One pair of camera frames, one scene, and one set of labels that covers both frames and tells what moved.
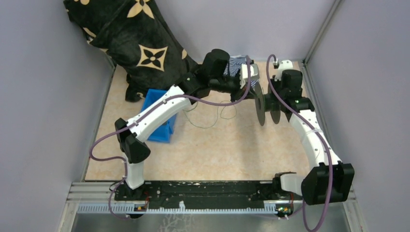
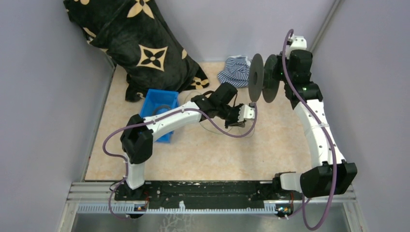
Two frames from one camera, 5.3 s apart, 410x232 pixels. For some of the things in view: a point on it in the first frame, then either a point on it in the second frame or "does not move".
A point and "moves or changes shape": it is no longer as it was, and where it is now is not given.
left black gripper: (239, 93) to (234, 122)
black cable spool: (267, 102) moves or changes shape
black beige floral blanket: (138, 37) does not move
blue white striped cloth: (234, 65) does not move
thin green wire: (222, 117) moves or changes shape
